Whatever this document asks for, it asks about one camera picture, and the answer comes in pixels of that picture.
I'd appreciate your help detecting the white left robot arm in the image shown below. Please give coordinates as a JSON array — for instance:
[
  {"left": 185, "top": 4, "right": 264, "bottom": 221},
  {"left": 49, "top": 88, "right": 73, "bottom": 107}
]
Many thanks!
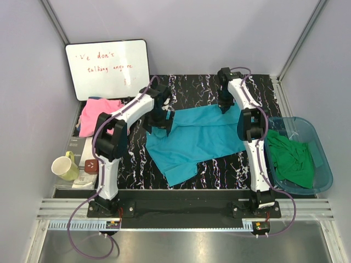
[{"left": 92, "top": 84, "right": 174, "bottom": 217}]

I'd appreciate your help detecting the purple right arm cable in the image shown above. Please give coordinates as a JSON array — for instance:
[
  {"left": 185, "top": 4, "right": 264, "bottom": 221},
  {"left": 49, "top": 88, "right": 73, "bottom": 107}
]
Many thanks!
[{"left": 227, "top": 66, "right": 297, "bottom": 239}]

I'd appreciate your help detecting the green t shirt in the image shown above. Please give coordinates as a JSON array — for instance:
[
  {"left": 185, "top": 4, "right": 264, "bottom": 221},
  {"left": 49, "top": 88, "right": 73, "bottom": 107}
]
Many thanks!
[{"left": 267, "top": 130, "right": 314, "bottom": 189}]

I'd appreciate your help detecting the white dry erase board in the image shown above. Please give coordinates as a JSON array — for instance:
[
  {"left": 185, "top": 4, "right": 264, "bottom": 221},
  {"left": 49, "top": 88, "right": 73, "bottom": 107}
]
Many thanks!
[{"left": 65, "top": 39, "right": 150, "bottom": 101}]

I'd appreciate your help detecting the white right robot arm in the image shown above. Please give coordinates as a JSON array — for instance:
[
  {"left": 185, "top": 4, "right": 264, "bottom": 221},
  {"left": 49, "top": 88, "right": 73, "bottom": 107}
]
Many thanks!
[{"left": 217, "top": 67, "right": 275, "bottom": 217}]

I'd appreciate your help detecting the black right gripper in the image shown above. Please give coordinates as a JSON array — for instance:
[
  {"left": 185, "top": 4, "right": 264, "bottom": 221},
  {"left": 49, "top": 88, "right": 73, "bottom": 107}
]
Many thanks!
[{"left": 217, "top": 89, "right": 234, "bottom": 115}]

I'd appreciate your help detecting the brown cube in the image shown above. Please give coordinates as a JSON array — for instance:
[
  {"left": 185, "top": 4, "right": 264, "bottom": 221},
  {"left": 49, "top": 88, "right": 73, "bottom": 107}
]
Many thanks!
[{"left": 84, "top": 159, "right": 99, "bottom": 175}]

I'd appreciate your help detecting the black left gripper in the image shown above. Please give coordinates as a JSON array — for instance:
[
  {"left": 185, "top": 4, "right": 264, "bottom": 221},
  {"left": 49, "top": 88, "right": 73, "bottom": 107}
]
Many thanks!
[{"left": 143, "top": 107, "right": 174, "bottom": 134}]

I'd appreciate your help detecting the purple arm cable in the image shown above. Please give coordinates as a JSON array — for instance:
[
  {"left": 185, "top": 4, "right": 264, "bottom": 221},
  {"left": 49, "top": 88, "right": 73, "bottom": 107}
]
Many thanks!
[
  {"left": 227, "top": 66, "right": 297, "bottom": 239},
  {"left": 66, "top": 75, "right": 161, "bottom": 260}
]

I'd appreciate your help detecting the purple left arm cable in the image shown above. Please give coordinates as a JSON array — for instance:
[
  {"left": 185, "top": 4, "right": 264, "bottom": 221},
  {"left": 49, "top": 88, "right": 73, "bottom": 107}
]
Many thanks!
[{"left": 66, "top": 75, "right": 161, "bottom": 260}]

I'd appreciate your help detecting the teal plastic basin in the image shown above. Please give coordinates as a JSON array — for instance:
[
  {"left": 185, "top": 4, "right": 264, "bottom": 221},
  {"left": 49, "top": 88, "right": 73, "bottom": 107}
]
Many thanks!
[{"left": 264, "top": 117, "right": 333, "bottom": 195}]

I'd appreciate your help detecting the pink folded t shirt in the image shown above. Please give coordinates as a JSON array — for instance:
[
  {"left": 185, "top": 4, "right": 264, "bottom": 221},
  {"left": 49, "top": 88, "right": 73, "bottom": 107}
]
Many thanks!
[{"left": 79, "top": 98, "right": 124, "bottom": 138}]

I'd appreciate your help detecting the yellow green mug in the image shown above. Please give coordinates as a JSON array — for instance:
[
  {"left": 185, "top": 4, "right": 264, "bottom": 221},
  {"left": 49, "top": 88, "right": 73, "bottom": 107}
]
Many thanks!
[{"left": 51, "top": 151, "right": 79, "bottom": 181}]

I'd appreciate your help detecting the aluminium frame rail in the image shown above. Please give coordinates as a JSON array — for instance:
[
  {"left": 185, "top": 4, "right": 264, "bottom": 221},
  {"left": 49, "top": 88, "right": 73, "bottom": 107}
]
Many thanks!
[{"left": 37, "top": 198, "right": 334, "bottom": 221}]

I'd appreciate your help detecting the teal t shirt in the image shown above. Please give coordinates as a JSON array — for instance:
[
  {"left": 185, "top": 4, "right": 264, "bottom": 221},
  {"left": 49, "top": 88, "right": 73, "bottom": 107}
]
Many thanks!
[{"left": 146, "top": 105, "right": 245, "bottom": 187}]

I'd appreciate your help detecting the black white manual booklet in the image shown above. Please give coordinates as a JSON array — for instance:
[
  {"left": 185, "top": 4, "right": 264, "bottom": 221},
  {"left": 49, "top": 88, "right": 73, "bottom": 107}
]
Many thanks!
[{"left": 55, "top": 137, "right": 97, "bottom": 190}]

